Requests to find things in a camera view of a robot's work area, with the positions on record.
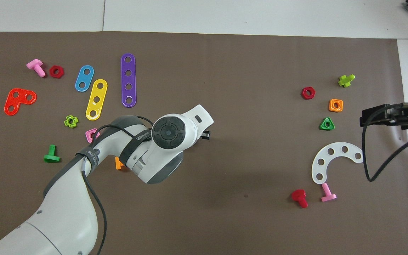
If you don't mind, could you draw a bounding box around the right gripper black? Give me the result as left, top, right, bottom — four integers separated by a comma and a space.
359, 103, 408, 130

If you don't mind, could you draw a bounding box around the lime green plastic bolt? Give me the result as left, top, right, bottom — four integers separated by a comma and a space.
338, 74, 356, 88

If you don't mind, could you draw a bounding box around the white curved five-hole plate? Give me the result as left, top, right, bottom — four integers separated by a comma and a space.
311, 142, 364, 185

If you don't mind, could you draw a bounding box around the green triangular plastic nut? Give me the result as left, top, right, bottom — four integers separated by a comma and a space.
319, 117, 335, 131

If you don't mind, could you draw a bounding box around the brown table mat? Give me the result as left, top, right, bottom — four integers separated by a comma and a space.
0, 31, 408, 255

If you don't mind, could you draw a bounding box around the pink plastic bolt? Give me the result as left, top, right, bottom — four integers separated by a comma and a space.
321, 183, 337, 202
26, 59, 46, 78

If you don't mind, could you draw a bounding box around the purple four-hole plastic strip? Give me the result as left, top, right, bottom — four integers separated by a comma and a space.
121, 53, 137, 108

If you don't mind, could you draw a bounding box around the red plastic bolt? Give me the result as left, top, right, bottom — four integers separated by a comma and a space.
291, 189, 309, 209

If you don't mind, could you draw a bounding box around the yellow three-hole plastic strip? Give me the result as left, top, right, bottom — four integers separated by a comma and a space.
85, 79, 108, 121

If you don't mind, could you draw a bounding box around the pink square plastic nut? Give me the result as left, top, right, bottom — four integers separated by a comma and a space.
85, 128, 101, 143

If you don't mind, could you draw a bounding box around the blue two-hole plastic strip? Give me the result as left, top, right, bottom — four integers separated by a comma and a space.
75, 65, 95, 92

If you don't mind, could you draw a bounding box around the orange-red angled three-hole plate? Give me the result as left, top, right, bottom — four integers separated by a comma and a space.
4, 88, 37, 116

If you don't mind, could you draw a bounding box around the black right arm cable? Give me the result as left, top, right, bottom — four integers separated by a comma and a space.
362, 103, 408, 182

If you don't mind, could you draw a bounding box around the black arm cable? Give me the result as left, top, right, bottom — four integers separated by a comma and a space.
362, 103, 408, 182
81, 115, 155, 255

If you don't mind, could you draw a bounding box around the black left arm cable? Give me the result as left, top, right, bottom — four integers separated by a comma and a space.
81, 115, 155, 255

